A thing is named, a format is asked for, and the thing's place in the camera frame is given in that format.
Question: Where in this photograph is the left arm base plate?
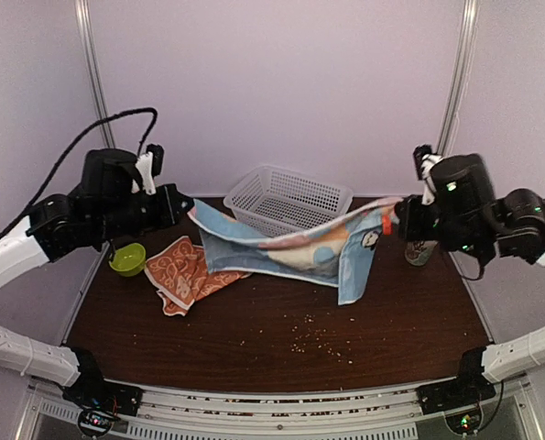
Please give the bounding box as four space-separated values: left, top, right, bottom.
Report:
60 380 143 439

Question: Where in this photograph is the right aluminium frame post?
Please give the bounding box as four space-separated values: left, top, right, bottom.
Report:
436 0 479 156

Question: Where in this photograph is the aluminium frame post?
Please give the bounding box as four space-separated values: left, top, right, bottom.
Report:
436 0 479 156
73 0 116 150

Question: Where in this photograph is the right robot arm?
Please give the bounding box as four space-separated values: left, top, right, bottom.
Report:
395 145 545 405

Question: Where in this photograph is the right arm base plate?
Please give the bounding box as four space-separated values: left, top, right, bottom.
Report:
416 378 496 437

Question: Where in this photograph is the blue patterned towel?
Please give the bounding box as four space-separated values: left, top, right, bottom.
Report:
189 197 402 305

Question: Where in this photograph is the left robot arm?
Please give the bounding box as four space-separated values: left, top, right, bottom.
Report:
0 145 194 407

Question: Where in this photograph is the left aluminium frame post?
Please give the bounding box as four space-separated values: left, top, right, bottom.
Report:
73 0 116 150

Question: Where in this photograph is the white plastic basket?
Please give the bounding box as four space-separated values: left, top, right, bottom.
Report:
223 166 354 237

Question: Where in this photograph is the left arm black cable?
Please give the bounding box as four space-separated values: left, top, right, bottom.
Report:
0 107 158 251

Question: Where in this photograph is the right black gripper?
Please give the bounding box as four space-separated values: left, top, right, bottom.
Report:
396 194 487 259

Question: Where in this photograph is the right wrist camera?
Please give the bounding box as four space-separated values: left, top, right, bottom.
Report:
413 144 443 205

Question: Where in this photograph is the aluminium front rail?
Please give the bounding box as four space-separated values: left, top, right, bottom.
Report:
17 373 545 440

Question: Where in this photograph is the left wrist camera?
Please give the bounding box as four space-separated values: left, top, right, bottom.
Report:
131 144 164 195

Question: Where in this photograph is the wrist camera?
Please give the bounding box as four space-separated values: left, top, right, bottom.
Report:
413 144 443 205
131 144 164 195

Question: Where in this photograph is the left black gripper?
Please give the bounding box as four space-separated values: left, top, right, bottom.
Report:
93 182 192 242

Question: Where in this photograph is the small green bowl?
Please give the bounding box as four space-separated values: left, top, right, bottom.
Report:
109 243 147 278

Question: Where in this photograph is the beige mug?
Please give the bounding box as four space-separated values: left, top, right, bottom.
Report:
404 241 436 267

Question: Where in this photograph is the orange bunny towel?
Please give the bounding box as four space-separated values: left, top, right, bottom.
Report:
144 236 251 316

